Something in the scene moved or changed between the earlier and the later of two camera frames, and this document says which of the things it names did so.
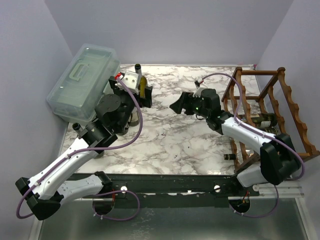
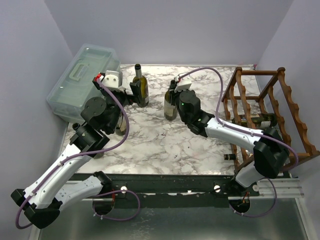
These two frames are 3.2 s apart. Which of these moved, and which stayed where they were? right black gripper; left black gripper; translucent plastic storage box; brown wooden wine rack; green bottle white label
Moved: left black gripper; right black gripper; green bottle white label
Stayed: translucent plastic storage box; brown wooden wine rack
